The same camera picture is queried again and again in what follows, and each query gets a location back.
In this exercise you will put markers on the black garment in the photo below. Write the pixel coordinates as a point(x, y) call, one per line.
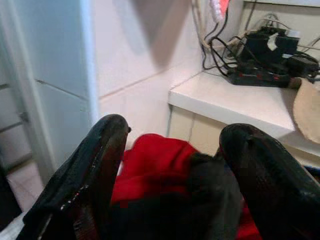
point(200, 200)

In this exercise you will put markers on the white low cabinet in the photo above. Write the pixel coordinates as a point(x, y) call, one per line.
point(225, 105)

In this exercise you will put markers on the black power adapter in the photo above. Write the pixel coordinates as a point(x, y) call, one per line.
point(301, 63)

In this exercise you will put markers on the beige woven hat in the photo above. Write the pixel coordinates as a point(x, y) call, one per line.
point(308, 112)

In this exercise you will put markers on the black electronics box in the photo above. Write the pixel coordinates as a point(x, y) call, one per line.
point(271, 47)

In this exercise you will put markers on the red garment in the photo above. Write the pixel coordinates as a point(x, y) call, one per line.
point(155, 165)

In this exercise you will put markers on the black power strip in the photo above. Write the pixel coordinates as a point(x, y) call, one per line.
point(260, 78)

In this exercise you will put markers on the white door frame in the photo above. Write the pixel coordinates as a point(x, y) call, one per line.
point(27, 100)

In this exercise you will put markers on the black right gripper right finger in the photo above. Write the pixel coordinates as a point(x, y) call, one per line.
point(270, 180)

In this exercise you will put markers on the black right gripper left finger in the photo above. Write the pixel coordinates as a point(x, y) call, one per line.
point(82, 180)

